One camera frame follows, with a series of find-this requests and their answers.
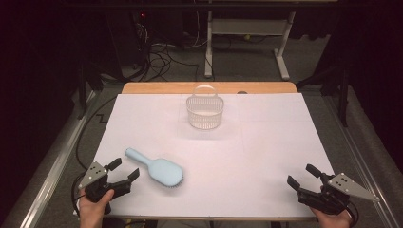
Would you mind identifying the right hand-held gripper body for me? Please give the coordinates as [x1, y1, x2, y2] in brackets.
[297, 172, 380, 216]

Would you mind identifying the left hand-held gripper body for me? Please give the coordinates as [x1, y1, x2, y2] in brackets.
[78, 161, 132, 203]

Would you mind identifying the light blue hairbrush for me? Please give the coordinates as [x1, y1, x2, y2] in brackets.
[124, 147, 184, 188]

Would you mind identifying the white plastic basket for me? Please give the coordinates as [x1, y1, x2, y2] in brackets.
[185, 84, 225, 130]

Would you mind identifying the person's right hand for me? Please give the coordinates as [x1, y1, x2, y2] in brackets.
[309, 206, 355, 228]

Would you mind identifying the person's left hand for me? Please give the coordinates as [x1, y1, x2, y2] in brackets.
[78, 188, 116, 228]

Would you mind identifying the black metal stand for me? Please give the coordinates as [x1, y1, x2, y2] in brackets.
[296, 60, 353, 128]
[75, 60, 106, 121]

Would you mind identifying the black computer case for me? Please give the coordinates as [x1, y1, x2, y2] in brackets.
[106, 9, 150, 69]

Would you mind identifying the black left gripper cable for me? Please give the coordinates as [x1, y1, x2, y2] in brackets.
[70, 173, 88, 217]

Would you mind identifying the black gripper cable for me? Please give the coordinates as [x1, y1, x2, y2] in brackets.
[345, 202, 360, 228]
[70, 173, 88, 217]

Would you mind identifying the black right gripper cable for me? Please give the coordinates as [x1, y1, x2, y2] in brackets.
[345, 202, 360, 228]

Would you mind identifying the black floor cable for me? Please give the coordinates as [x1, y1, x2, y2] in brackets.
[75, 94, 118, 173]

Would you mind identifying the aluminium floor rail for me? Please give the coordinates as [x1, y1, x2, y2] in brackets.
[0, 89, 98, 228]
[322, 94, 403, 228]

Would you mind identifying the tangle of black cables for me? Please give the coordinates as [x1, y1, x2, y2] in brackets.
[132, 22, 201, 82]

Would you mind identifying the white metal desk frame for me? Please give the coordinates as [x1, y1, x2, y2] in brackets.
[203, 10, 297, 82]

